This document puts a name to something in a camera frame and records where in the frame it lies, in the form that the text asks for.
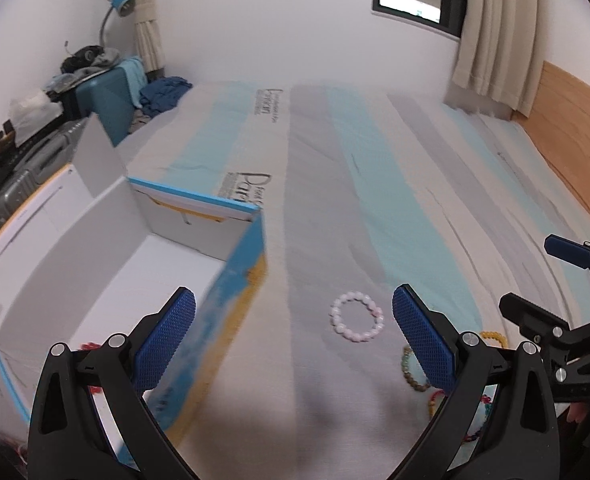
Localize green and brown bead bracelet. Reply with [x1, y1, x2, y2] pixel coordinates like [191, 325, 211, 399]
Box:
[401, 344, 433, 392]

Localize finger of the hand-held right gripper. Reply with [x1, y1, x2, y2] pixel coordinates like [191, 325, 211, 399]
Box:
[544, 233, 590, 312]
[498, 293, 583, 348]

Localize multicolour bead bracelet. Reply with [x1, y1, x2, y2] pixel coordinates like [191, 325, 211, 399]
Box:
[462, 393, 496, 444]

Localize clear plastic bag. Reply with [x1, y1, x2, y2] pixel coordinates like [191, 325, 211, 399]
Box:
[9, 91, 64, 141]

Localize red bead bracelet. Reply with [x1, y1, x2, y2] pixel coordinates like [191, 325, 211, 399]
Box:
[78, 341, 101, 398]

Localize narrow beige curtain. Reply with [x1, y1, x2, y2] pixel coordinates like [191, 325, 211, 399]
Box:
[126, 0, 166, 82]

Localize wooden headboard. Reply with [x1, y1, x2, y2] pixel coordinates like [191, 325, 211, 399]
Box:
[511, 60, 590, 232]

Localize pink bead bracelet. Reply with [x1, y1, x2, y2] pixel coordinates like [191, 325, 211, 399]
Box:
[329, 290, 385, 344]

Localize grey suitcase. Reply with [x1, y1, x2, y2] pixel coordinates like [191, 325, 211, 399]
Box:
[0, 120, 89, 227]

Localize dark blue clothes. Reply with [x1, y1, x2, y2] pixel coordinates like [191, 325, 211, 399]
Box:
[139, 76, 194, 119]

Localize blue desk lamp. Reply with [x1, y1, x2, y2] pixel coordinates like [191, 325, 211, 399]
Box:
[98, 0, 136, 54]

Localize white and blue cardboard box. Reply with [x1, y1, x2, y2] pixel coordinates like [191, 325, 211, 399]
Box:
[0, 114, 268, 433]

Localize teal suitcase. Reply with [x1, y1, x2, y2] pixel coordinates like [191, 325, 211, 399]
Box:
[75, 67, 142, 147]

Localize light blue cloth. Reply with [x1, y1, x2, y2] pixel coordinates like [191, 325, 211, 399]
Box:
[118, 56, 146, 109]

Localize wide beige curtain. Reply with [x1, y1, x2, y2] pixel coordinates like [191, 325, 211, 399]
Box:
[451, 0, 552, 119]

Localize orange bead bracelet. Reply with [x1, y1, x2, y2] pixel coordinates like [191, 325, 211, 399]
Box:
[426, 390, 448, 418]

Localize striped bed sheet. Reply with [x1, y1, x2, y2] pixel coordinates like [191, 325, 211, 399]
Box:
[110, 80, 590, 480]

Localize yellow bead bracelet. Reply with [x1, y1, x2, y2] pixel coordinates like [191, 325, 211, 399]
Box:
[479, 330, 510, 350]

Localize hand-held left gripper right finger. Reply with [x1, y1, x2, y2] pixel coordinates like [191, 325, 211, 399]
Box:
[390, 284, 562, 480]

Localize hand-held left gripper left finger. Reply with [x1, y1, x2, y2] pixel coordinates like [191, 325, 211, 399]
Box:
[26, 286, 202, 480]

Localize dark clothing pile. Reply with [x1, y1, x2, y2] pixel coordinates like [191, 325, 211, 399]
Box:
[60, 45, 122, 77]

